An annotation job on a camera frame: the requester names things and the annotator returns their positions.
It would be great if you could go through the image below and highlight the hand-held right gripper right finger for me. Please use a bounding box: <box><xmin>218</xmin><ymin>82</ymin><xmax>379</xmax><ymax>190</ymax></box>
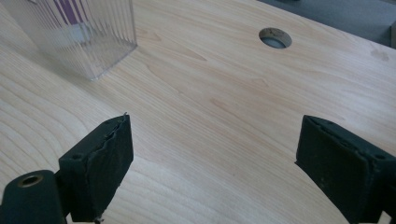
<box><xmin>294</xmin><ymin>114</ymin><xmax>396</xmax><ymax>224</ymax></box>

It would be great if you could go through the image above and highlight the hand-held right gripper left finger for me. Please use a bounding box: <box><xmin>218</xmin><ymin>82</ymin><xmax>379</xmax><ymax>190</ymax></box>
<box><xmin>58</xmin><ymin>113</ymin><xmax>134</xmax><ymax>224</ymax></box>

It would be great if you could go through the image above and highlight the clear plastic container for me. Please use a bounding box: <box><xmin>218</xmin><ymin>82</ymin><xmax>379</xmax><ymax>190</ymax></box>
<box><xmin>0</xmin><ymin>0</ymin><xmax>138</xmax><ymax>82</ymax></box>

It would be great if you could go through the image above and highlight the purple and white toothpaste tube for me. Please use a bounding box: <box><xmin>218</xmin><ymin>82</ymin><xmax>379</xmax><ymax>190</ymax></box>
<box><xmin>31</xmin><ymin>0</ymin><xmax>94</xmax><ymax>45</ymax></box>

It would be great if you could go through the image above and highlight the round table cable hole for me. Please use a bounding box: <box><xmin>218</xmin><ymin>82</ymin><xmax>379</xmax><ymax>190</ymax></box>
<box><xmin>258</xmin><ymin>27</ymin><xmax>293</xmax><ymax>50</ymax></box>

